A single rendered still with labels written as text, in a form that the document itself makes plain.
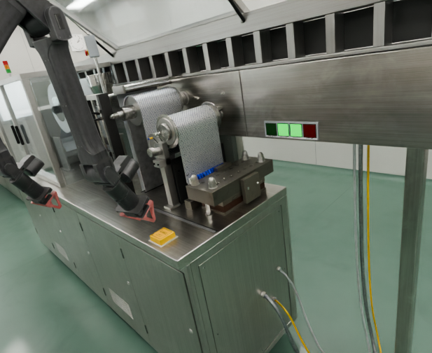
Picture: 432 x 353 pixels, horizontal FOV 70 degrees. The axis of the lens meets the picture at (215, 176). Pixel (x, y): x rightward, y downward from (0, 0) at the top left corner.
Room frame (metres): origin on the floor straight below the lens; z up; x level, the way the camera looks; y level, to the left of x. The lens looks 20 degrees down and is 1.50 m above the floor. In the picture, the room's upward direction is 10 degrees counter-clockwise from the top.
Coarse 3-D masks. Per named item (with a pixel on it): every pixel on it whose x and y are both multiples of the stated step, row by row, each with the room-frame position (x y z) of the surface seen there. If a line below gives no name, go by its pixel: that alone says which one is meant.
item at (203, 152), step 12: (216, 132) 1.41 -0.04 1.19; (180, 144) 1.26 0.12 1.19; (192, 144) 1.30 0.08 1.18; (204, 144) 1.35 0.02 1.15; (216, 144) 1.40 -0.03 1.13; (192, 156) 1.29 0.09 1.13; (204, 156) 1.34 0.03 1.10; (216, 156) 1.39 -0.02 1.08; (192, 168) 1.29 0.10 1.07; (204, 168) 1.33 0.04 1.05
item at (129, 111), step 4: (120, 108) 1.45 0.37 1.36; (124, 108) 1.45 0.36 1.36; (128, 108) 1.45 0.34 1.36; (132, 108) 1.47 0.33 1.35; (124, 112) 1.44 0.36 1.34; (128, 112) 1.44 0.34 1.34; (132, 112) 1.46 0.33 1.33; (136, 112) 1.47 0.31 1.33; (124, 116) 1.44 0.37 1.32; (128, 116) 1.44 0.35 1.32; (132, 116) 1.46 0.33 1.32; (136, 116) 1.48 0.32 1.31; (124, 120) 1.46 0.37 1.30
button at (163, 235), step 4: (164, 228) 1.06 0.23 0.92; (156, 232) 1.05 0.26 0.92; (160, 232) 1.04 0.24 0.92; (164, 232) 1.04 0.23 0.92; (168, 232) 1.03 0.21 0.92; (172, 232) 1.03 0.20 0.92; (152, 236) 1.02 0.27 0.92; (156, 236) 1.01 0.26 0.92; (160, 236) 1.01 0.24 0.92; (164, 236) 1.00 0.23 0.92; (168, 236) 1.01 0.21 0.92; (172, 236) 1.02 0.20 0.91; (152, 240) 1.02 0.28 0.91; (156, 240) 1.00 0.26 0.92; (160, 240) 0.98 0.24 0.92; (164, 240) 0.99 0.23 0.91; (168, 240) 1.00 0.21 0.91; (160, 244) 0.98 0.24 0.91
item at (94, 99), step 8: (88, 96) 1.50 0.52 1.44; (96, 96) 1.43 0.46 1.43; (104, 96) 1.44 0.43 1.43; (88, 104) 1.53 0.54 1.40; (96, 104) 1.55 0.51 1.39; (104, 104) 1.43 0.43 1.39; (104, 112) 1.42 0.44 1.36; (112, 112) 1.45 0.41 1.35; (104, 120) 1.42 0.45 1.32; (112, 120) 1.44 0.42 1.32; (104, 128) 1.46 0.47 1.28; (112, 128) 1.43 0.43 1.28; (104, 136) 1.53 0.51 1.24; (112, 136) 1.43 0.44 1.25; (104, 144) 1.50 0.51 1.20; (112, 144) 1.42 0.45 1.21; (120, 144) 1.44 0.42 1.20; (112, 152) 1.46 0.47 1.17; (120, 152) 1.44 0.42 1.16; (128, 184) 1.43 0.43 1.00
